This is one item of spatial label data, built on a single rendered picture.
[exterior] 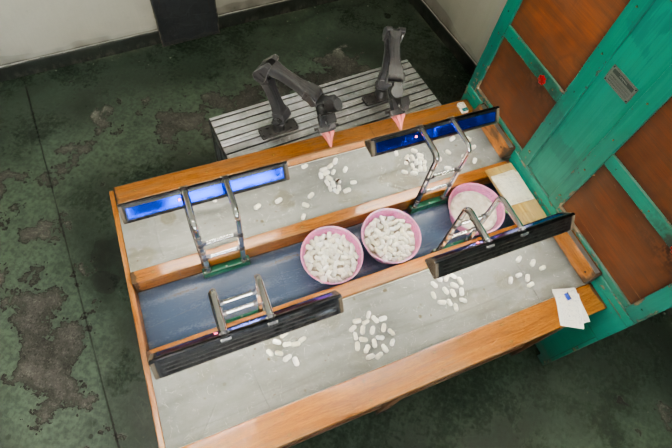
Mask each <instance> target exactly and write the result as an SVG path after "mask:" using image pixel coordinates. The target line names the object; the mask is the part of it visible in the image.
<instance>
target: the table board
mask: <svg viewBox="0 0 672 448"><path fill-rule="evenodd" d="M109 194H110V200H111V205H112V210H113V215H114V220H115V225H116V230H117V235H118V241H119V246H120V251H121V256H122V261H123V266H124V271H125V277H126V282H127V287H128V292H129V297H130V302H131V307H132V312H133V318H134V323H135V328H136V333H137V338H138V343H139V348H140V354H141V359H142V364H143V369H144V374H145V379H146V384H147V389H148V395H149V400H150V405H151V410H152V415H153V420H154V425H155V431H156V436H157V441H158V446H159V448H166V446H165V441H164V436H163V431H162V426H161V421H160V416H159V411H158V406H157V401H156V396H155V392H154V387H153V382H152V377H151V372H150V366H149V365H148V362H147V357H146V351H148V350H149V346H148V341H147V336H146V331H145V326H144V321H143V317H142V312H141V307H140V302H139V297H138V292H137V291H136V289H135V288H134V286H133V285H132V282H131V277H130V273H131V272H130V267H129V262H128V257H127V252H126V247H125V242H124V237H123V232H122V227H121V222H120V217H119V211H118V209H117V206H116V201H115V196H114V191H109Z"/></svg>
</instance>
